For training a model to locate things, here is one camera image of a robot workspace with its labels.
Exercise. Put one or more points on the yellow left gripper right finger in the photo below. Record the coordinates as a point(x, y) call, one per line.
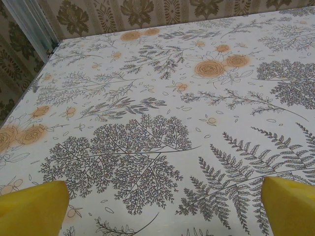
point(290, 209)

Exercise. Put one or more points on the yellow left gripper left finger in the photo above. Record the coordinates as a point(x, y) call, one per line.
point(29, 211)

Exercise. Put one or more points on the floral white tablecloth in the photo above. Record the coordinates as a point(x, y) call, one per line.
point(157, 98)

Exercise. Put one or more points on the aluminium frame post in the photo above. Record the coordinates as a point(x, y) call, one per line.
point(37, 24)

